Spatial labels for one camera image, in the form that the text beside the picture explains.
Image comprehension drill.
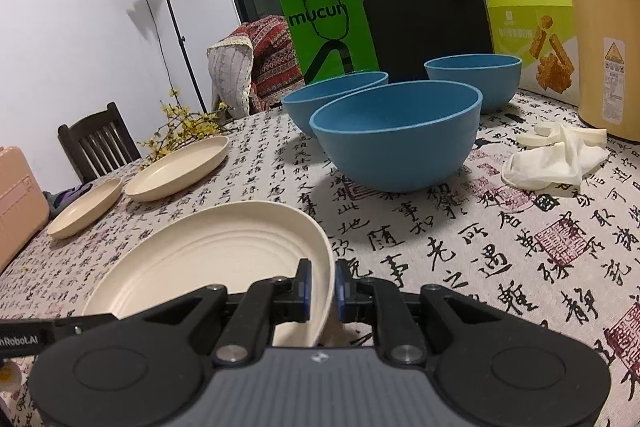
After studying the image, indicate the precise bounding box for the black paper bag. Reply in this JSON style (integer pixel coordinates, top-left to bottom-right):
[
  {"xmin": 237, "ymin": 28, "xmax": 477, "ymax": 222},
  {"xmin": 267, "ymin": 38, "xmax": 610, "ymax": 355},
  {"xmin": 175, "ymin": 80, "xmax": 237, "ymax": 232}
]
[{"xmin": 352, "ymin": 0, "xmax": 495, "ymax": 82}]

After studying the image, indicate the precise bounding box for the green paper bag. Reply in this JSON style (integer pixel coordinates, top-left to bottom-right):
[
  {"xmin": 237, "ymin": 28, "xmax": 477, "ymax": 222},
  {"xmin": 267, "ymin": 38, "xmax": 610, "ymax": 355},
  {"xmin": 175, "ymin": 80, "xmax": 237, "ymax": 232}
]
[{"xmin": 278, "ymin": 0, "xmax": 379, "ymax": 85}]

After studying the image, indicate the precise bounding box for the yellow-green snack box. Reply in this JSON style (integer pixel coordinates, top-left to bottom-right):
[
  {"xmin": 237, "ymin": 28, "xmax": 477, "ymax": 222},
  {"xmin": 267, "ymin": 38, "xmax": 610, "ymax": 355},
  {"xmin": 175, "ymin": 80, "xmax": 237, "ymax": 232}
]
[{"xmin": 487, "ymin": 0, "xmax": 581, "ymax": 95}]

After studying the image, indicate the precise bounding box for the yellow flower branch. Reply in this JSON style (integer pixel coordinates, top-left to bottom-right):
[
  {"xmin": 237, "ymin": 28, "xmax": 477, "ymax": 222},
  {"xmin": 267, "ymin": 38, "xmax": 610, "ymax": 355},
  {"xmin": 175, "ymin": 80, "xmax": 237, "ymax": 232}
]
[{"xmin": 137, "ymin": 89, "xmax": 233, "ymax": 165}]

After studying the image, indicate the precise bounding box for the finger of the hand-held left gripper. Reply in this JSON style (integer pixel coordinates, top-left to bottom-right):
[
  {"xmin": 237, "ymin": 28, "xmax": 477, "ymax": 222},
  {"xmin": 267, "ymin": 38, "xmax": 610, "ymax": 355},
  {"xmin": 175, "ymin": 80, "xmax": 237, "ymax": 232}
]
[{"xmin": 52, "ymin": 313, "xmax": 122, "ymax": 338}]

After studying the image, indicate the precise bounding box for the yellow thermos bottle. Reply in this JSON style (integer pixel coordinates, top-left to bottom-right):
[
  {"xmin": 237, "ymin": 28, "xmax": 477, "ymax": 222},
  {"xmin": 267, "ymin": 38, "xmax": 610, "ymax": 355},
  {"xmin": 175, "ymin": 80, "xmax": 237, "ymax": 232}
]
[{"xmin": 565, "ymin": 0, "xmax": 640, "ymax": 142}]

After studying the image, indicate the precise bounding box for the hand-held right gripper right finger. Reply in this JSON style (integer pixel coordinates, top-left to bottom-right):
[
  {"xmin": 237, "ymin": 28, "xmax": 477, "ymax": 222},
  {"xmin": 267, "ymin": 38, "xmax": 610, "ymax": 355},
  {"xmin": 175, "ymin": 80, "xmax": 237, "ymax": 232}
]
[{"xmin": 334, "ymin": 259, "xmax": 508, "ymax": 366}]

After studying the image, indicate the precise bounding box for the cream plate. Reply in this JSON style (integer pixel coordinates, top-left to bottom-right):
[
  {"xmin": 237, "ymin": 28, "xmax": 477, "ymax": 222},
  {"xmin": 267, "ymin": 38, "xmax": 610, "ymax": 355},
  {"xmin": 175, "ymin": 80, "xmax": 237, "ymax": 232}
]
[
  {"xmin": 82, "ymin": 201, "xmax": 335, "ymax": 349},
  {"xmin": 124, "ymin": 136, "xmax": 230, "ymax": 202},
  {"xmin": 47, "ymin": 178, "xmax": 123, "ymax": 239}
]

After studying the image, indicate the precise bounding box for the crumpled white glove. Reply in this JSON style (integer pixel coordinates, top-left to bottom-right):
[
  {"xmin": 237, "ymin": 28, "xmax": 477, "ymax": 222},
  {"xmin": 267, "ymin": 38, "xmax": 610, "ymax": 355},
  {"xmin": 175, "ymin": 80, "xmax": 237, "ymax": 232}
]
[{"xmin": 502, "ymin": 122, "xmax": 608, "ymax": 190}]

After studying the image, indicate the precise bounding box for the grey and purple pouch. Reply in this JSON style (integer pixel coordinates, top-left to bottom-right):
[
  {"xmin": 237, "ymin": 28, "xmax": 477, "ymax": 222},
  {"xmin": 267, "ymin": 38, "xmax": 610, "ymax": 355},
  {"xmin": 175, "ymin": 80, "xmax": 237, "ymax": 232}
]
[{"xmin": 42, "ymin": 181, "xmax": 93, "ymax": 218}]

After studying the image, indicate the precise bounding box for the dark wooden chair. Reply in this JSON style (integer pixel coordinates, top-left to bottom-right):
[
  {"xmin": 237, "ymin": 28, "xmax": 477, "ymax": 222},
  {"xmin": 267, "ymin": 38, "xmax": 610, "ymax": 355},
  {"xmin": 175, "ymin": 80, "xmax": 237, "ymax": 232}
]
[{"xmin": 57, "ymin": 102, "xmax": 142, "ymax": 185}]

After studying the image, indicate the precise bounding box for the white lace-edged cloth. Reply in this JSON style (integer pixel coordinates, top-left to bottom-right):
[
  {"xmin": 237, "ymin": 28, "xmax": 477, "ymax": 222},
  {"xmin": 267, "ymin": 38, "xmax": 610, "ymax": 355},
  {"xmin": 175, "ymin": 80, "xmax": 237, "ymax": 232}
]
[{"xmin": 206, "ymin": 32, "xmax": 253, "ymax": 118}]

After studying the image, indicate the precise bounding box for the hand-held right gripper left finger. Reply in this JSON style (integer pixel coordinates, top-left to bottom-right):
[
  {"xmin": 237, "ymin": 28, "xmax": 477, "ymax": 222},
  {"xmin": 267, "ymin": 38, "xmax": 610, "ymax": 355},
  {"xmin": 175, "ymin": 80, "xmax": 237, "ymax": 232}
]
[{"xmin": 120, "ymin": 258, "xmax": 313, "ymax": 367}]

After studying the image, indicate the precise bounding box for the red patterned blanket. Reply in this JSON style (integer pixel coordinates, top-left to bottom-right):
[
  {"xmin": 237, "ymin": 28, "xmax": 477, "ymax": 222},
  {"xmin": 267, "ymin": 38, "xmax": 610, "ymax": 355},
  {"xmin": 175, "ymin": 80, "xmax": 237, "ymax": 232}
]
[{"xmin": 240, "ymin": 14, "xmax": 306, "ymax": 108}]

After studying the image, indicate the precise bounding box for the blue bowl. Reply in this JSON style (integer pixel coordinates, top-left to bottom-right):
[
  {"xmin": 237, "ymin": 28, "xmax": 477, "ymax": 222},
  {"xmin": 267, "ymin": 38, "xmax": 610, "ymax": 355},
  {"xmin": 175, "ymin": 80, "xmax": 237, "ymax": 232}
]
[
  {"xmin": 309, "ymin": 81, "xmax": 483, "ymax": 194},
  {"xmin": 281, "ymin": 71, "xmax": 390, "ymax": 138},
  {"xmin": 424, "ymin": 53, "xmax": 523, "ymax": 114}
]

